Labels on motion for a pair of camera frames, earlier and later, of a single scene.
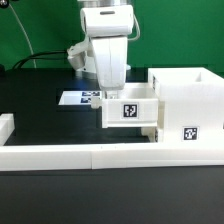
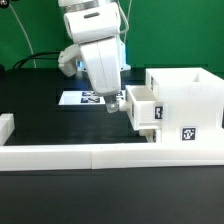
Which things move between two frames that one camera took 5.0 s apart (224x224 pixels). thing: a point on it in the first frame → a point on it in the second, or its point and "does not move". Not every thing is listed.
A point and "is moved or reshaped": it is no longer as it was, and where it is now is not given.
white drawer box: [134, 106] is moved or reshaped
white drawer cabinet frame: [190, 104] does not move
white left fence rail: [7, 126] does not move
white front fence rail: [66, 158] does not move
